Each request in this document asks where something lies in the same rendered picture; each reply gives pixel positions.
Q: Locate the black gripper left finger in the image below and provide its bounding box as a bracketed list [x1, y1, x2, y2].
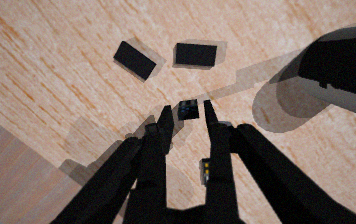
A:
[49, 105, 174, 224]

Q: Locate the grey mug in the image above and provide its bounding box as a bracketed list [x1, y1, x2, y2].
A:
[298, 26, 356, 113]

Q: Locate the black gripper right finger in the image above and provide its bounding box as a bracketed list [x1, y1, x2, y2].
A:
[203, 100, 356, 224]

